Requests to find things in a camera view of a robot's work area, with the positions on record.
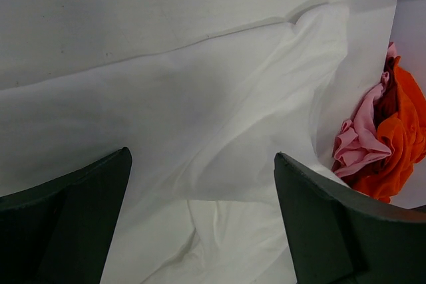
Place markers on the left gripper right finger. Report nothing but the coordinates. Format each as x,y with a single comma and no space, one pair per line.
338,235

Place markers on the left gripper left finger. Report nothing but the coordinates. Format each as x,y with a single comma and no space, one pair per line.
60,231

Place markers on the white t shirt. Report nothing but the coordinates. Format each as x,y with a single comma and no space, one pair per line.
203,124

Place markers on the pink t shirt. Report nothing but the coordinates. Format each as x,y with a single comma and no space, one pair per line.
356,144

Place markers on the dark red t shirt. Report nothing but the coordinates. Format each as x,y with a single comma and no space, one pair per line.
384,108

